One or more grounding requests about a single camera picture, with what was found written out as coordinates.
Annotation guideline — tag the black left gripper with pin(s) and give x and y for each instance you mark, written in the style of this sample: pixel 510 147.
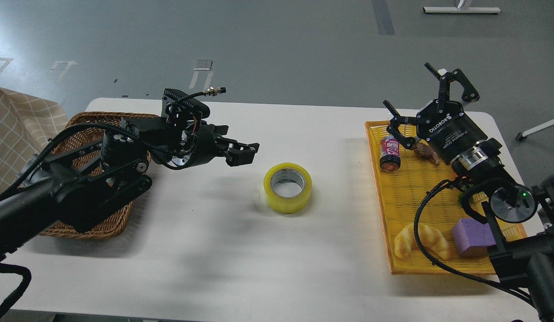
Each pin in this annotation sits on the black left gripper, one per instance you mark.
pixel 207 144

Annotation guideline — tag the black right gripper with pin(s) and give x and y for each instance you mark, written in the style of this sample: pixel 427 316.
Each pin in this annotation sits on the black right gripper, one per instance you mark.
pixel 451 129

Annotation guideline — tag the yellow tape roll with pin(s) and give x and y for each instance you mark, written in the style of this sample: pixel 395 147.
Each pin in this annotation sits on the yellow tape roll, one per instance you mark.
pixel 287 188

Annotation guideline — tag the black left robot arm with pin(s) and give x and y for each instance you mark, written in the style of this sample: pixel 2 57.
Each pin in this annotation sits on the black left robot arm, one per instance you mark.
pixel 89 171

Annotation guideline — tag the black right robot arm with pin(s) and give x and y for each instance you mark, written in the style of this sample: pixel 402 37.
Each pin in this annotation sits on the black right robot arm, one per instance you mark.
pixel 520 218

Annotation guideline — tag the brown toy animal figure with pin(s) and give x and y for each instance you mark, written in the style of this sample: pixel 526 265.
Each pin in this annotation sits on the brown toy animal figure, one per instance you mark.
pixel 426 152

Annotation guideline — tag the yellow plastic basket tray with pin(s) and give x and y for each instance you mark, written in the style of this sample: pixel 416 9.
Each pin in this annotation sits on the yellow plastic basket tray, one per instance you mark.
pixel 401 192

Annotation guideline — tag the white chair leg with caster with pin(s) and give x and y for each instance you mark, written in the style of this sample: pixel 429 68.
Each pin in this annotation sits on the white chair leg with caster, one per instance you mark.
pixel 522 135

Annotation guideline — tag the white stand base bar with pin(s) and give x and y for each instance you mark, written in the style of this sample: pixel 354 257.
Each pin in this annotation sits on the white stand base bar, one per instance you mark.
pixel 463 7

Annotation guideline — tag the purple foam block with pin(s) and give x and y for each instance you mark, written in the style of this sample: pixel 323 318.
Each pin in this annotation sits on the purple foam block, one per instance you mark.
pixel 472 238

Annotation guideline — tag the toy croissant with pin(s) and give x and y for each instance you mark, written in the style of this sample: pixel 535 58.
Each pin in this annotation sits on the toy croissant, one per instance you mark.
pixel 430 237

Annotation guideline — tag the beige checkered cloth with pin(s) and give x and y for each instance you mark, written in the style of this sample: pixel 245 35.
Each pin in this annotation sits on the beige checkered cloth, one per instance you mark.
pixel 26 125

